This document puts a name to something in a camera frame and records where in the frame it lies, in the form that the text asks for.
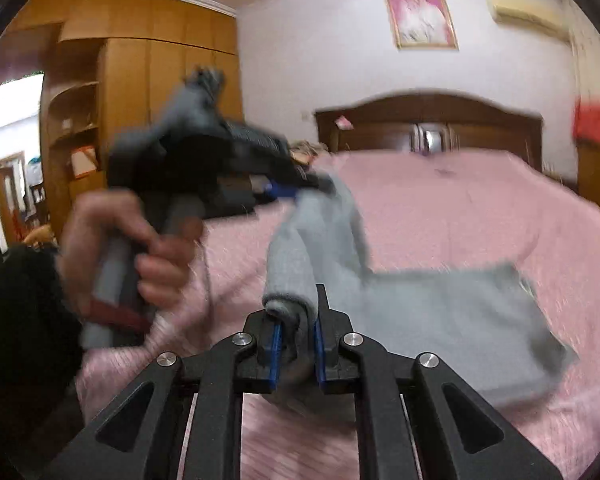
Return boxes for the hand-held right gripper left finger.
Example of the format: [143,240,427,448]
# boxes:
[42,310,283,480]

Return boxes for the pink floral bedspread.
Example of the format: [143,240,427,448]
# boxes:
[75,150,600,480]

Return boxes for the light wooden wardrobe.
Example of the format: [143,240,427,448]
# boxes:
[10,0,245,247]

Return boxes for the person's left forearm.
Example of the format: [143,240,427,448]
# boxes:
[0,247,84,480]

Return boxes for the red cloth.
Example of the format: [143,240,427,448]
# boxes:
[572,92,600,149]

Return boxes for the wooden door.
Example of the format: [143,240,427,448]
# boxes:
[0,151,29,249]

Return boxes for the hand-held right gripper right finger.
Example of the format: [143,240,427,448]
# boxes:
[314,284,563,480]

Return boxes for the grey pants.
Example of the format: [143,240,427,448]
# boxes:
[261,172,579,411]

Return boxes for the dark wooden headboard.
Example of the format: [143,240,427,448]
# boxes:
[314,91,545,173]

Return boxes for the patterned cloth pile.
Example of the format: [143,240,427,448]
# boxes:
[289,141,331,164]

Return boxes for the white red-edged box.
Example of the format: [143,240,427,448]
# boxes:
[70,145,101,179]

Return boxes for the wall air conditioner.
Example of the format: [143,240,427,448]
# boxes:
[487,0,571,41]

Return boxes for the person's left hand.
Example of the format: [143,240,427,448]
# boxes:
[60,191,206,321]

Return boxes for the gold framed wall picture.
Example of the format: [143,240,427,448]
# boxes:
[383,0,460,52]

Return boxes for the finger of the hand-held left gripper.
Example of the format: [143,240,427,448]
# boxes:
[260,183,303,206]
[287,167,338,193]

